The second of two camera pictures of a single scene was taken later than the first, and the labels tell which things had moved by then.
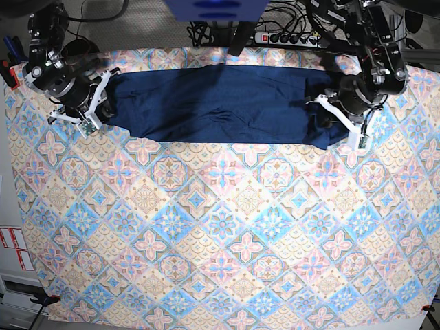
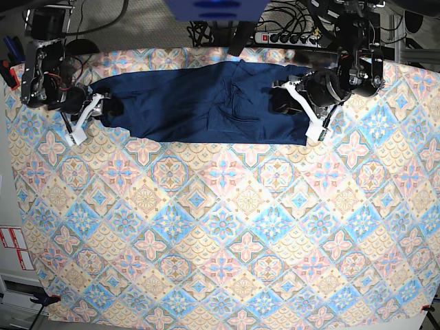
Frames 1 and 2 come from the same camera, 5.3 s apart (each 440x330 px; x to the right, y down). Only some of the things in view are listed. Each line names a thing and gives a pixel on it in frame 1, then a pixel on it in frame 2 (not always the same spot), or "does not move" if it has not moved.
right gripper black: x=355 y=95 → x=324 y=89
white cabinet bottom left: x=17 y=311 does not move
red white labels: x=13 y=238 does not move
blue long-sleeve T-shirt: x=240 y=104 does not move
